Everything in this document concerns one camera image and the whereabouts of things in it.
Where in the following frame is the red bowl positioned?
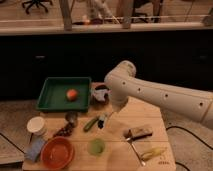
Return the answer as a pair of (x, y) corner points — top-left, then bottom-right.
(40, 136), (75, 170)

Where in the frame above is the blue sponge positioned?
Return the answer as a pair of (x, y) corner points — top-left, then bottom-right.
(25, 138), (45, 162)

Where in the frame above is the grey crumpled cloth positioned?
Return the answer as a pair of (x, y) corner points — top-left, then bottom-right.
(93, 89), (108, 102)

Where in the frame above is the dark grape bunch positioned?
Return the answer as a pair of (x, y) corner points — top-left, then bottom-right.
(54, 123), (73, 137)

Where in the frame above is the brown wooden block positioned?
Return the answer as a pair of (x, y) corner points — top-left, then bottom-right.
(130, 126), (153, 140)

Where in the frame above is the green plastic tray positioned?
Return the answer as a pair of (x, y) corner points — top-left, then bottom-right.
(37, 77), (91, 112)

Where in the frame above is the small green cup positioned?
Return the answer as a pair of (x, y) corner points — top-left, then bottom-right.
(88, 138), (105, 156)

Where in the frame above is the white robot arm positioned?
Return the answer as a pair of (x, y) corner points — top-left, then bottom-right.
(104, 60), (213, 130)

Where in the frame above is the white handled dish brush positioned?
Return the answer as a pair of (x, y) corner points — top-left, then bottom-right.
(98, 113), (112, 129)

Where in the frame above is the orange ball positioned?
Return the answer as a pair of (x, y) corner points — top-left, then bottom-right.
(66, 89), (78, 101)

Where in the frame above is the green cucumber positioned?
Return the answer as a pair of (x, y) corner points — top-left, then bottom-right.
(83, 116), (99, 132)

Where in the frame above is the black cable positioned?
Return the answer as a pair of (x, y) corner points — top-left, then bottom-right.
(165, 125), (213, 151)

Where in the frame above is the black office chair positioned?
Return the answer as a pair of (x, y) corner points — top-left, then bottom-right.
(21, 0), (53, 14)

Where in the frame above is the white paper cup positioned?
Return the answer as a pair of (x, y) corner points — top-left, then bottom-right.
(27, 116), (46, 136)

